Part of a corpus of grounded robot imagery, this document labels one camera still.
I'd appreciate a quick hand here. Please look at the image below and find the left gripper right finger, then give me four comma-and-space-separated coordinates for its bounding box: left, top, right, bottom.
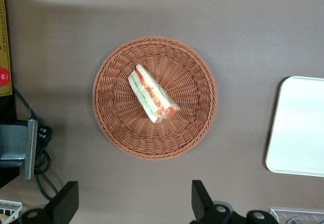
191, 180, 215, 223

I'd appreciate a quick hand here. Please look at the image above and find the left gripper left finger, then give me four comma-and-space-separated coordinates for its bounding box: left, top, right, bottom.
45, 181, 79, 224

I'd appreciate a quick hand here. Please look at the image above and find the triangle sandwich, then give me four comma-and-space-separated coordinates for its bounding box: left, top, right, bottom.
128, 64, 181, 123

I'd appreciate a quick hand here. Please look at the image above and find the round brown wicker basket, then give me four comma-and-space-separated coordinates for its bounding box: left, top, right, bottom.
92, 35, 218, 161

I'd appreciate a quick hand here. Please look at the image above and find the cream plastic tray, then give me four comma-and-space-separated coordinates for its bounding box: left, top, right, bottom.
265, 75, 324, 178

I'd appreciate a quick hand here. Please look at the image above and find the clear acrylic bottle rack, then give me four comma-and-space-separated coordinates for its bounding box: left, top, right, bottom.
269, 207, 324, 224

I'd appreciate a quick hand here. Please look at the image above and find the yellow emergency stop control box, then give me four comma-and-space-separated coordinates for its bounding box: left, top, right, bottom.
0, 0, 13, 98

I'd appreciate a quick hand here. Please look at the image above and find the white wire rack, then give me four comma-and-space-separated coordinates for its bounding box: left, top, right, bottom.
0, 199, 23, 224

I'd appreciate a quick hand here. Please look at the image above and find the black power cable with plug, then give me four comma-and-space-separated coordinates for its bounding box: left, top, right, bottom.
12, 86, 59, 202

